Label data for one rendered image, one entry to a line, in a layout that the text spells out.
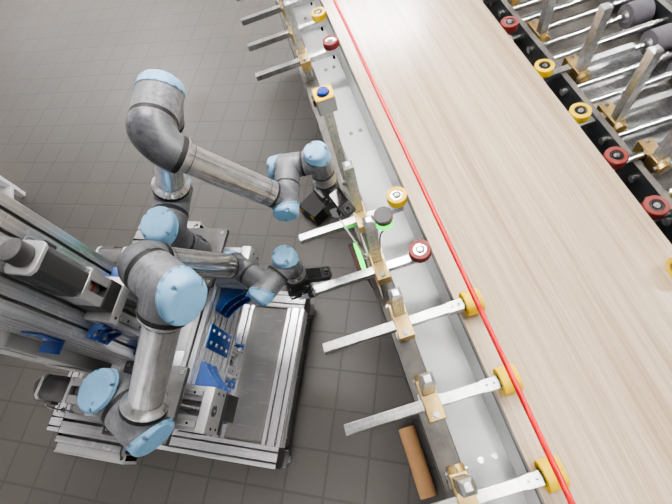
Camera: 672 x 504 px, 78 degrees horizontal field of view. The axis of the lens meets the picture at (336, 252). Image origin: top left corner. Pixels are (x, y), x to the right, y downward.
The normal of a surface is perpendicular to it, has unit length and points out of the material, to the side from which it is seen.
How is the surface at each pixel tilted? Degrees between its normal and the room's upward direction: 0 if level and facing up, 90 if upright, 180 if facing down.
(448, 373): 0
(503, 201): 0
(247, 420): 0
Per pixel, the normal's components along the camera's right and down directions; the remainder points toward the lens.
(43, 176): -0.18, -0.44
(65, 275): 0.97, 0.04
